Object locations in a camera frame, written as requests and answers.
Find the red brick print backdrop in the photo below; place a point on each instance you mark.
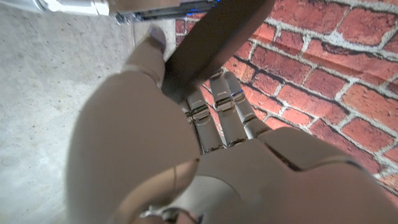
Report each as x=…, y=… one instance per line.
x=311, y=68

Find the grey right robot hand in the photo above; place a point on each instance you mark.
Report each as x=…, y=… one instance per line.
x=140, y=4

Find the black stapler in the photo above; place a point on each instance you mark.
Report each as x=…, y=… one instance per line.
x=217, y=37

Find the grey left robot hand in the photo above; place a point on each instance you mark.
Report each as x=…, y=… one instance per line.
x=140, y=140

